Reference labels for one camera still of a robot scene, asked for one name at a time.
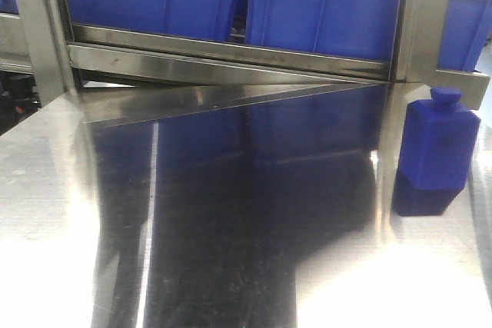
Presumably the blue bottle-shaped part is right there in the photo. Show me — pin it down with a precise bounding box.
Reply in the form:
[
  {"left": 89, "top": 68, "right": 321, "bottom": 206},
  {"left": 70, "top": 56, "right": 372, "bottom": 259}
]
[{"left": 392, "top": 87, "right": 480, "bottom": 217}]

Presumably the blue bin under post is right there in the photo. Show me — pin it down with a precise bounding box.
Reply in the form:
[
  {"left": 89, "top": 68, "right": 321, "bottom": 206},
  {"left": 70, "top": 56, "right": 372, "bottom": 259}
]
[{"left": 245, "top": 0, "right": 491, "bottom": 71}]

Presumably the steel table shelf frame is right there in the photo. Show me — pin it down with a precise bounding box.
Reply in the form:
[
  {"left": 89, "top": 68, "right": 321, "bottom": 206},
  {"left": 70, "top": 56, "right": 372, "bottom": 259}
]
[{"left": 1, "top": 0, "right": 490, "bottom": 108}]

